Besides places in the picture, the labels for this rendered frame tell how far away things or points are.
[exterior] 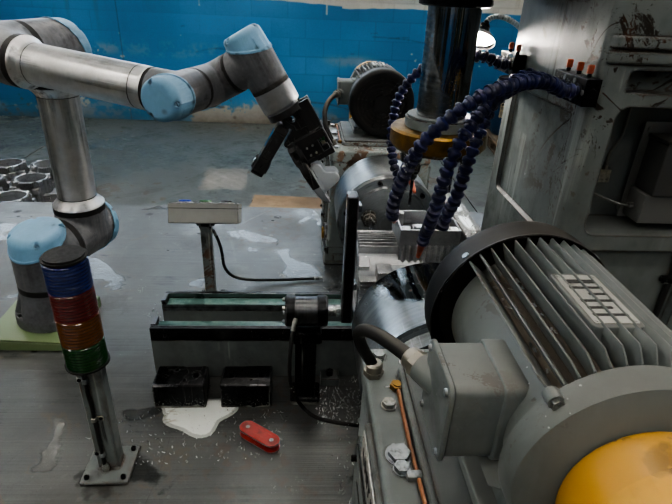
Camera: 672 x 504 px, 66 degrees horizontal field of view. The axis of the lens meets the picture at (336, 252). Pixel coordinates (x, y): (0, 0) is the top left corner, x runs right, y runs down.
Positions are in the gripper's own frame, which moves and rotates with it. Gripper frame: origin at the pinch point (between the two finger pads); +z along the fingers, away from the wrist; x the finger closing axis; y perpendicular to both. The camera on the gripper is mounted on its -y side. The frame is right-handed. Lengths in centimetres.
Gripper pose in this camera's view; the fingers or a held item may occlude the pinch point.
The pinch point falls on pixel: (323, 198)
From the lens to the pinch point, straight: 108.4
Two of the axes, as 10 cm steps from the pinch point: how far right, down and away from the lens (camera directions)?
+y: 8.8, -4.3, -1.7
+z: 4.6, 7.7, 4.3
